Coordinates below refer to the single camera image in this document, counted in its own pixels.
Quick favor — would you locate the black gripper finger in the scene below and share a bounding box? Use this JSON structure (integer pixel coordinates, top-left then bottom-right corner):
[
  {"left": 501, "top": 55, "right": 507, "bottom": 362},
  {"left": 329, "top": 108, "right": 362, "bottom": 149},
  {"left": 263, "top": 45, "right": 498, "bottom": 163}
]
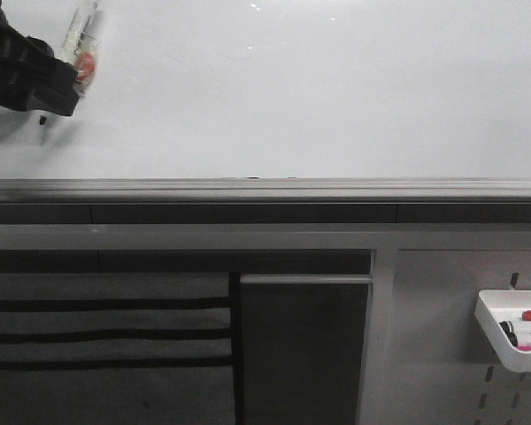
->
[{"left": 0, "top": 2, "right": 79, "bottom": 117}]

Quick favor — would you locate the white black-tipped whiteboard marker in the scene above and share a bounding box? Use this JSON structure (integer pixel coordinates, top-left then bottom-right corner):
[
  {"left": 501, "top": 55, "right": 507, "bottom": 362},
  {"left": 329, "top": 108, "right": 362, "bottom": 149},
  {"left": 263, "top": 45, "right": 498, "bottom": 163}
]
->
[{"left": 56, "top": 1, "right": 101, "bottom": 97}]

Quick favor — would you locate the grey fabric pocket organizer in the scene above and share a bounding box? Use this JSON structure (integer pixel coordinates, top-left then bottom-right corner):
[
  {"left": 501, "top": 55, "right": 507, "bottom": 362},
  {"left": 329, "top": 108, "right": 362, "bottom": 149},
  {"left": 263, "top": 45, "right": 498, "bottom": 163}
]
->
[{"left": 0, "top": 273, "right": 242, "bottom": 424}]

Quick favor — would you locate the dark grey panel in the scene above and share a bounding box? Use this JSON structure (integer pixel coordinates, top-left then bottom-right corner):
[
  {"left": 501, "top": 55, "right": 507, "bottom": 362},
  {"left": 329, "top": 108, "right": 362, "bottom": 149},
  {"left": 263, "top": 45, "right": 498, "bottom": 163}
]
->
[{"left": 241, "top": 274, "right": 372, "bottom": 424}]

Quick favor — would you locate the white slotted pegboard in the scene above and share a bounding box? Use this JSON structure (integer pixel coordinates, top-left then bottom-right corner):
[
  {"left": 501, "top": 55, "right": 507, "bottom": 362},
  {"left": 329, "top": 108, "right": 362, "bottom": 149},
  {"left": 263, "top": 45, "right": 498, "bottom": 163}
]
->
[{"left": 357, "top": 250, "right": 531, "bottom": 424}]

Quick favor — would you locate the black capped marker in tray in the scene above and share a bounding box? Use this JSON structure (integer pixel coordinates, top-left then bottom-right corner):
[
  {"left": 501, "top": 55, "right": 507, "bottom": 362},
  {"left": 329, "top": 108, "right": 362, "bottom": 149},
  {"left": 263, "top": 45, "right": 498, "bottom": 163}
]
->
[{"left": 499, "top": 321, "right": 531, "bottom": 349}]

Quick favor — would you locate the white plastic tray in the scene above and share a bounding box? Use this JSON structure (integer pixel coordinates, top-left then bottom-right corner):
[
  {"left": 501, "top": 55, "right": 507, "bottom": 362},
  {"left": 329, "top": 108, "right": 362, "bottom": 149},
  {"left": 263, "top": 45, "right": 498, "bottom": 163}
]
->
[{"left": 474, "top": 290, "right": 531, "bottom": 373}]

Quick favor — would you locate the grey whiteboard frame rail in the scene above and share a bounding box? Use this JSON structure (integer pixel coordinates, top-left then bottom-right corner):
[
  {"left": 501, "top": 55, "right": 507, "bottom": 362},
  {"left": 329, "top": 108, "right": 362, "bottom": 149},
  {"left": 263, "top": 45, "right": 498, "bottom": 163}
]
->
[{"left": 0, "top": 177, "right": 531, "bottom": 204}]

